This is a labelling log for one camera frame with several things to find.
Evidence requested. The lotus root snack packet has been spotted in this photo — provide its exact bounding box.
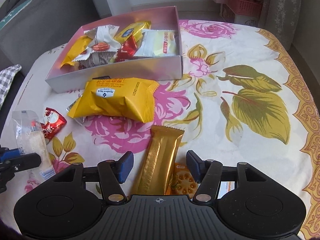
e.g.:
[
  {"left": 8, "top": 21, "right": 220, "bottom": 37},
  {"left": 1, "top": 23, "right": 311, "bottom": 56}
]
[{"left": 166, "top": 163, "right": 199, "bottom": 199}]

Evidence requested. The clear rice cracker packet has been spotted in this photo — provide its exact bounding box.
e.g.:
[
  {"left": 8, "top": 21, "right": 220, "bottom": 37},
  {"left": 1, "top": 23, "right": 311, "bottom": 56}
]
[{"left": 12, "top": 110, "right": 56, "bottom": 183}]

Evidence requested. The gold bar packet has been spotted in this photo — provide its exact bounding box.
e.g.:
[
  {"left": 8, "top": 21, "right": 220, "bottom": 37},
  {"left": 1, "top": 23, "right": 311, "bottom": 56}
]
[{"left": 132, "top": 125, "right": 184, "bottom": 196}]

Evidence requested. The red candy packet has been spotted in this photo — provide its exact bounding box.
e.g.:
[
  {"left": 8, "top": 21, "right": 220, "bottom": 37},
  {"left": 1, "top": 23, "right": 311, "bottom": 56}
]
[
  {"left": 114, "top": 35, "right": 138, "bottom": 62},
  {"left": 41, "top": 107, "right": 67, "bottom": 144}
]

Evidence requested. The large yellow snack bag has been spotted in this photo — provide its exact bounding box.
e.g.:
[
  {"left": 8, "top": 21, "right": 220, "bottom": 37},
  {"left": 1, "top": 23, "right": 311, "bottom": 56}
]
[{"left": 68, "top": 77, "right": 159, "bottom": 123}]

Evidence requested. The floral tablecloth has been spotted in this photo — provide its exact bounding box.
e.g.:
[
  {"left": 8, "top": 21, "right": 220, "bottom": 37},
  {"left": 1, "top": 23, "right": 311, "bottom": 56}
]
[{"left": 1, "top": 20, "right": 319, "bottom": 239}]

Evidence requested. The checkered cloth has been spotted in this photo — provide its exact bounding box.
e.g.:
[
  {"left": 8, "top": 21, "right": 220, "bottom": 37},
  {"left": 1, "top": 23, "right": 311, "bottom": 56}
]
[{"left": 0, "top": 64, "right": 22, "bottom": 108}]

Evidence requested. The white newsprint snack packet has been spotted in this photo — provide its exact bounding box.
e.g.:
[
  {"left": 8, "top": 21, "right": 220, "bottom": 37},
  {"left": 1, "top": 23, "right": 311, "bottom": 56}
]
[{"left": 73, "top": 24, "right": 121, "bottom": 70}]

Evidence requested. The yellow packet in box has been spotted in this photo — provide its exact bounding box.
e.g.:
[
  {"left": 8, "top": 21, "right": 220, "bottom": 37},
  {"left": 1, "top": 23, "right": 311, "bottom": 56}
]
[{"left": 60, "top": 35, "right": 93, "bottom": 68}]

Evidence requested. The white yellow snack packet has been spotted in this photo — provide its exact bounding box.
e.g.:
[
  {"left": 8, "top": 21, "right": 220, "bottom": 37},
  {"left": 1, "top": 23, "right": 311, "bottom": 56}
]
[{"left": 134, "top": 29, "right": 178, "bottom": 57}]

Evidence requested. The grey sofa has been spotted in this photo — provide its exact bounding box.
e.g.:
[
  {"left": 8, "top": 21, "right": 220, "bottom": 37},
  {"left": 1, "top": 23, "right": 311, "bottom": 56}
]
[{"left": 0, "top": 0, "right": 106, "bottom": 75}]

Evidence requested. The yellow blue snack packet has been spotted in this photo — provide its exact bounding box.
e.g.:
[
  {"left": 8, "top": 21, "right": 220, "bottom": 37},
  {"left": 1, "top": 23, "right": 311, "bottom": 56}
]
[{"left": 114, "top": 21, "right": 151, "bottom": 44}]

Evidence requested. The pink plastic basket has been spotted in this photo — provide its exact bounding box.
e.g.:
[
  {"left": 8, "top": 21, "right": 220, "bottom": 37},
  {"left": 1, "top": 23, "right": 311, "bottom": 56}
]
[{"left": 227, "top": 0, "right": 263, "bottom": 18}]

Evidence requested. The curtain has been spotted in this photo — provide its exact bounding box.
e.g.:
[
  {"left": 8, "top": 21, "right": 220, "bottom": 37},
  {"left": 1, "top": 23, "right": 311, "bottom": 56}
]
[{"left": 258, "top": 0, "right": 302, "bottom": 50}]

